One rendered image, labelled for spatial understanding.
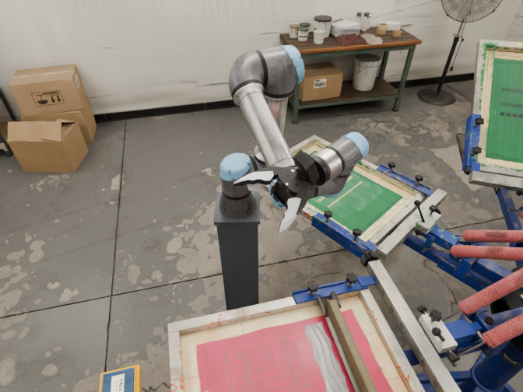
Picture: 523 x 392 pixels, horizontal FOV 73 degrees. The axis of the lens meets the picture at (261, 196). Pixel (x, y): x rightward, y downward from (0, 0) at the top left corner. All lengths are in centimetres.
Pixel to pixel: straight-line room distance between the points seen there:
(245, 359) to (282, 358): 13
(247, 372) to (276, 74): 98
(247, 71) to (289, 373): 98
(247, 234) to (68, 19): 346
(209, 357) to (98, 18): 372
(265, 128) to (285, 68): 22
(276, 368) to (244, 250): 49
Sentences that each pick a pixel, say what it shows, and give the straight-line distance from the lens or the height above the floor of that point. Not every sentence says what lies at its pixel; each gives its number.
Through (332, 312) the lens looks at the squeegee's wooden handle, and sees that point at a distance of 136.
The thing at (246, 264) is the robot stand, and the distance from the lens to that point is 163.
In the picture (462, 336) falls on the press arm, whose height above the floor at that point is 104.
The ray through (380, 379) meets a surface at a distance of 140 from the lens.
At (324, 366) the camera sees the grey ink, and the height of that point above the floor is 96.
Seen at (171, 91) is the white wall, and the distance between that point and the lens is 465.
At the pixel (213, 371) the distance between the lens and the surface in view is 136.
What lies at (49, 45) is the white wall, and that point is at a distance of 460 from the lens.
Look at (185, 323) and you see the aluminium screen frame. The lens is 141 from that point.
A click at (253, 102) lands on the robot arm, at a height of 175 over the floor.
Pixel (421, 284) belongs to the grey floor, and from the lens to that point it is 293.
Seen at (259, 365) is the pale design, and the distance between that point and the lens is 136.
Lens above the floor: 220
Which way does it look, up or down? 41 degrees down
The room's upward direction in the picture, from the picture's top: straight up
